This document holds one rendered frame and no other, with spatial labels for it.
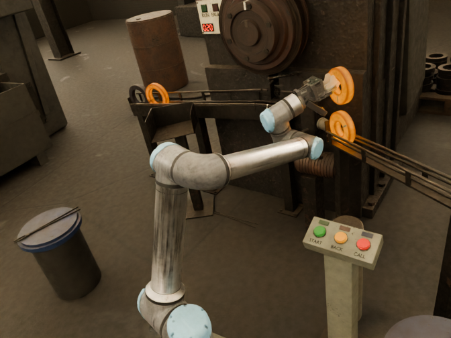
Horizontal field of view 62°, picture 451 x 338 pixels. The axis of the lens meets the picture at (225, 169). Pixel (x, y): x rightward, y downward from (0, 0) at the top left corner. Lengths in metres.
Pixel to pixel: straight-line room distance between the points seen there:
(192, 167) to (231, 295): 0.99
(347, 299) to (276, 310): 0.51
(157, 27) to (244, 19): 2.87
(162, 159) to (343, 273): 0.73
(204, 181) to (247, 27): 0.94
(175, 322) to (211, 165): 0.58
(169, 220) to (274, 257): 0.95
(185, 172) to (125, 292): 1.18
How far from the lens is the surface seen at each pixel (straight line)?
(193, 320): 1.43
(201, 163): 1.16
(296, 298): 1.95
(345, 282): 1.44
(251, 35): 1.89
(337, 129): 1.81
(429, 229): 2.35
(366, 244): 1.32
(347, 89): 1.64
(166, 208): 1.29
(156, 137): 2.29
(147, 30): 4.71
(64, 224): 2.11
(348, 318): 1.58
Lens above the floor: 1.52
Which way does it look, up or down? 31 degrees down
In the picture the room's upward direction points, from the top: 11 degrees counter-clockwise
